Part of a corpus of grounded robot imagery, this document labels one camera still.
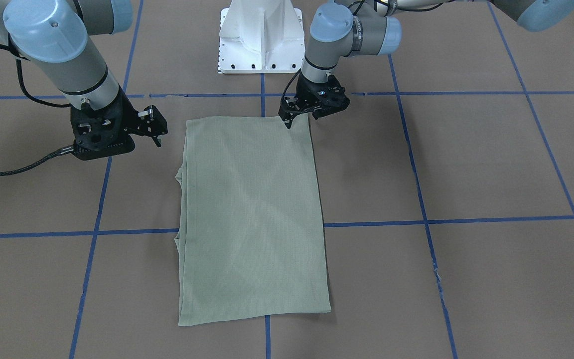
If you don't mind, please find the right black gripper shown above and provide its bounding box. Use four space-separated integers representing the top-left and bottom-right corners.
118 95 168 148

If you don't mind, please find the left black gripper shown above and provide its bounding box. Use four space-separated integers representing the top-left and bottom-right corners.
279 75 325 129

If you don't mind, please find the olive green long-sleeve shirt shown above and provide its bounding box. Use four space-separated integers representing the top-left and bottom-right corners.
174 115 332 327

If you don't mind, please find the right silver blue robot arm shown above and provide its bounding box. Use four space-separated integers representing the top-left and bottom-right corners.
0 0 168 154

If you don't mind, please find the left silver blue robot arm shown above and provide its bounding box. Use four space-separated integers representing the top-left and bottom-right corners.
279 0 442 129

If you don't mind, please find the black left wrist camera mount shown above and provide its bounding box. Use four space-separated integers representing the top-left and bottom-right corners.
310 75 351 120

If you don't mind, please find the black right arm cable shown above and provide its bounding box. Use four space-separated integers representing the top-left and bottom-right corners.
0 42 76 177

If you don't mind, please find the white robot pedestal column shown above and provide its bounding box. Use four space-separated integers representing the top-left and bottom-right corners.
217 0 305 74

